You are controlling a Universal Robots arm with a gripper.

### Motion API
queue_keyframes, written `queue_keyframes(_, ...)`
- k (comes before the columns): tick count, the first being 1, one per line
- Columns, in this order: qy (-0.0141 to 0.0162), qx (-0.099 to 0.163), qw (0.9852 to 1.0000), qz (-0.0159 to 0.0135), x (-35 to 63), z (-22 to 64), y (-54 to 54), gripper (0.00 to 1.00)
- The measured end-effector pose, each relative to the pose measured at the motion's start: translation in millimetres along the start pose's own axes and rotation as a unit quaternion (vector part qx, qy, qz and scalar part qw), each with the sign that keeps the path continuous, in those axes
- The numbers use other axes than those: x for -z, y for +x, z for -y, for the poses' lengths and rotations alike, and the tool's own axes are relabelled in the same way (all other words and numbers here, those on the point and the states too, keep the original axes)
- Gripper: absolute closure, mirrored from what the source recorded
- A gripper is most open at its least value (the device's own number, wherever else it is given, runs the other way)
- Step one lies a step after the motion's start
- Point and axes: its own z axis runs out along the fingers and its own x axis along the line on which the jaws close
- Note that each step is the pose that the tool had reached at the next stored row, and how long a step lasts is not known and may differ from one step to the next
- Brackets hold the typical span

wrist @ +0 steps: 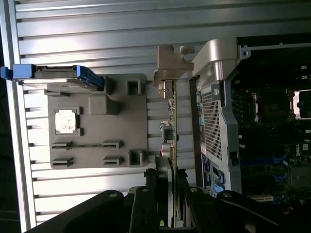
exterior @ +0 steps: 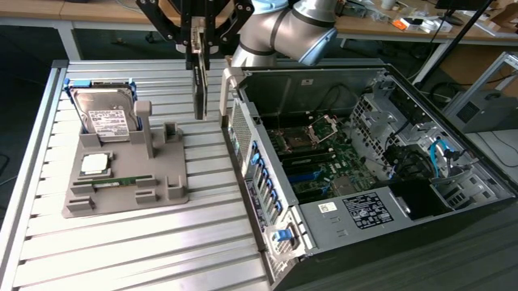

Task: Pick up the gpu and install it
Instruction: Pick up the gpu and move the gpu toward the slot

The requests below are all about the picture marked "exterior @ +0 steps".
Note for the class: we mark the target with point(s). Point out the green RAM stick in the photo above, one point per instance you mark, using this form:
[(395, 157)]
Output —
[(118, 181)]

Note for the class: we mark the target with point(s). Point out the green motherboard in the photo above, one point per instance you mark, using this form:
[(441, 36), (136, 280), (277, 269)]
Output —
[(347, 166)]

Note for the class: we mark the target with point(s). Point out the brown cardboard box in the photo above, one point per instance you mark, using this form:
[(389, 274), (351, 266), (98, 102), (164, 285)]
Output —
[(506, 18), (171, 7)]

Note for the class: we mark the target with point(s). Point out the black monitor with stand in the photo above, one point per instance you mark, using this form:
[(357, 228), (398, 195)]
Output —
[(453, 19)]

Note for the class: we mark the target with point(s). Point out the metal socket cover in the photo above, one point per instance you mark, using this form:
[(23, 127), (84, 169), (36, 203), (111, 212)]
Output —
[(319, 120)]

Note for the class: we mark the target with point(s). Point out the blue case rear latch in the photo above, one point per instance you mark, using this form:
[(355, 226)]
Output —
[(282, 236)]

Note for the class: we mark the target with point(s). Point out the silver CPU chip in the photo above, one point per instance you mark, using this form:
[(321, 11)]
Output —
[(95, 163)]

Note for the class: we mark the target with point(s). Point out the grey computer tower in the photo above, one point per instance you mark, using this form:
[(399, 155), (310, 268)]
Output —
[(493, 115)]

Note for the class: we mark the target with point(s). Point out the orange and white small box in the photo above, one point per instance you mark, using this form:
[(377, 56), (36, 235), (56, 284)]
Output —
[(406, 23)]

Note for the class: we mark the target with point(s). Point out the green and black graphics card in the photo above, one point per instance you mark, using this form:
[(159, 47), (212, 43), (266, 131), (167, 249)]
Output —
[(200, 91)]

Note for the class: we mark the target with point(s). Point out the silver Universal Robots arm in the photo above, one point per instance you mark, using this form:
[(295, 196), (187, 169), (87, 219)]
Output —
[(299, 30)]

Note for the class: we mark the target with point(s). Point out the wooden desk with white frame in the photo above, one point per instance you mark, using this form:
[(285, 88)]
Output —
[(80, 9), (502, 35)]

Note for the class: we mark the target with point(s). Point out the black slanted pole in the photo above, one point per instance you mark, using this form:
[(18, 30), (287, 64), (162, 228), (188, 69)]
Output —
[(454, 41)]

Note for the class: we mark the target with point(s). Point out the black open PC case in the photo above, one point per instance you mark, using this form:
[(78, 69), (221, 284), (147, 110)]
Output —
[(405, 257)]

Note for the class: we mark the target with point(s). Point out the grey chipset heatsink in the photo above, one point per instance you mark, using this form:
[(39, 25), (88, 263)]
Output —
[(343, 185)]

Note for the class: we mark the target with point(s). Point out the CPU socket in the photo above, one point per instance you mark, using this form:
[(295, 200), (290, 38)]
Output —
[(297, 141)]

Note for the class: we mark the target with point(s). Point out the aluminium profile frame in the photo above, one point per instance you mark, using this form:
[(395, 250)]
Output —
[(510, 57)]

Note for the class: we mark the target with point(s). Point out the grey plastic parts rack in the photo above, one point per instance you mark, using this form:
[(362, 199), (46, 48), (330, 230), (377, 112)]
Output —
[(122, 200)]

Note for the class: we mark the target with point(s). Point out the blue expansion slot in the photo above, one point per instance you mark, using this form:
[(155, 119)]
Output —
[(310, 177)]

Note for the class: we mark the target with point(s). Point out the hard disk in blue carrier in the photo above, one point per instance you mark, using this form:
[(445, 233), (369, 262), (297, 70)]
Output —
[(104, 115)]

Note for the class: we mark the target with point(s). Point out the grey power supply unit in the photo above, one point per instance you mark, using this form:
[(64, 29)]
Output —
[(351, 224)]

